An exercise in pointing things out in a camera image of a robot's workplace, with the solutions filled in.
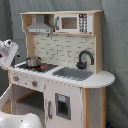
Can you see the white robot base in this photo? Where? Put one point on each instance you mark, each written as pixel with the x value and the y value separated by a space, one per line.
pixel 19 121

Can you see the left red stove knob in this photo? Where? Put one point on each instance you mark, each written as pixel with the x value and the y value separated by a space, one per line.
pixel 15 78

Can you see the grey toy sink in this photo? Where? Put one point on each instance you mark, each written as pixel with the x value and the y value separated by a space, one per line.
pixel 73 74

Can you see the black toy stovetop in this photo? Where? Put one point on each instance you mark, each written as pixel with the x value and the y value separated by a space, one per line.
pixel 43 67

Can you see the red stove knob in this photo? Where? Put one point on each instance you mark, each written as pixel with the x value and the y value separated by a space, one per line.
pixel 34 83
pixel 15 78

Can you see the grey range hood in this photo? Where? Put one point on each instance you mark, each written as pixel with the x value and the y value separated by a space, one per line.
pixel 39 25

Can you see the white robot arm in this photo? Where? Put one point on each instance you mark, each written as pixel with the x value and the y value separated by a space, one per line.
pixel 8 50

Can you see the white fridge door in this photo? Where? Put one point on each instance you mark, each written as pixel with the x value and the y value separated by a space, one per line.
pixel 62 106

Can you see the toy microwave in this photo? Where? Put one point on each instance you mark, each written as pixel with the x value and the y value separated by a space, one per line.
pixel 73 23

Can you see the white oven door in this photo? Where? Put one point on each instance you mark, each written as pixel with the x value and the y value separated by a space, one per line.
pixel 6 100

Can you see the small metal pot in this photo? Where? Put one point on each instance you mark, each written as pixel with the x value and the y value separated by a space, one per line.
pixel 33 61

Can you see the wooden toy kitchen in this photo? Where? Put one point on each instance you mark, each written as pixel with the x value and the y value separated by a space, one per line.
pixel 62 49

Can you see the right red stove knob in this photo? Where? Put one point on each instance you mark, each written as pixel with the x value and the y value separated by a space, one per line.
pixel 34 83

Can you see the black toy faucet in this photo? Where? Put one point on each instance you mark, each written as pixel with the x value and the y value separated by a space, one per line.
pixel 82 63

